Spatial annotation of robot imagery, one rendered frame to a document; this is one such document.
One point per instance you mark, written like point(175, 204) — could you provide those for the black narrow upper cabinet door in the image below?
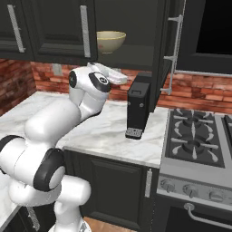
point(7, 36)

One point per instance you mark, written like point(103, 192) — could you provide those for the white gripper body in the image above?
point(116, 77)

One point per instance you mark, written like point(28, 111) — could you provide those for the open black cabinet door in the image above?
point(158, 54)

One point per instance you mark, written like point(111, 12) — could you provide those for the black microwave oven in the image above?
point(208, 33)

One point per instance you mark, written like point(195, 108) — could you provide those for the black wide upper cabinet door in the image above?
point(57, 30)

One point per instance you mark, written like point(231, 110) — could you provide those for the silver stove with black hob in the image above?
point(193, 157)

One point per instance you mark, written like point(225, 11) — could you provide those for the grey wall socket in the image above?
point(57, 69)

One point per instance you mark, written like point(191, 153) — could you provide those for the black tall countertop appliance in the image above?
point(138, 105)

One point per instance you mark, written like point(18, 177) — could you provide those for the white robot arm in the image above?
point(48, 127)

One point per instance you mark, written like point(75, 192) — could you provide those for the black lower cabinet door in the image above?
point(114, 187)

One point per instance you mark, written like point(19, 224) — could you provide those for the silver stove knob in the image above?
point(216, 196)
point(168, 185)
point(190, 190)

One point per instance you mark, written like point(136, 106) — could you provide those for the open black upper cabinet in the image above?
point(136, 33)

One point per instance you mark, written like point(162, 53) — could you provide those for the cream bowl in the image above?
point(109, 40)

